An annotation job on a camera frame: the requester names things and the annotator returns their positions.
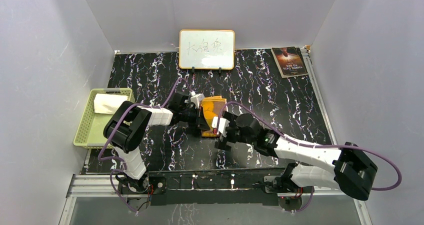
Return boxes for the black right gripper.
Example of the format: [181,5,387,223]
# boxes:
[215,111,256,150]

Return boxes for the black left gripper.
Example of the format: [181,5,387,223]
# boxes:
[179,106,209,131]

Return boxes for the brown and yellow cloth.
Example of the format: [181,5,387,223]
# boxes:
[201,95,227,138]

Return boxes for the white towel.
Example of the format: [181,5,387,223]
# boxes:
[93,93,129,115]

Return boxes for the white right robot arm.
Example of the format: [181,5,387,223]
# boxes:
[211,111,378,201]

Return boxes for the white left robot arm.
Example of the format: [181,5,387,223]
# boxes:
[103,92,211,193]

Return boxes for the small framed whiteboard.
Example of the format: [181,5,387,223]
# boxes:
[178,29,236,71]

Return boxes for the green perforated plastic basket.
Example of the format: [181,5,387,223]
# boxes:
[73,87,135,149]

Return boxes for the dark paperback book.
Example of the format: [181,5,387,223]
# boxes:
[271,46,308,78]

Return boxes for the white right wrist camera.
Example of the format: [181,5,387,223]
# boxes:
[211,116,230,137]

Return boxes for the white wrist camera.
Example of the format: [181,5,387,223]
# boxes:
[211,116,230,137]
[189,91,205,108]

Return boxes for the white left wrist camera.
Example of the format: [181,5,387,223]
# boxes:
[189,91,205,108]

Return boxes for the aluminium base frame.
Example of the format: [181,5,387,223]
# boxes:
[59,170,372,225]

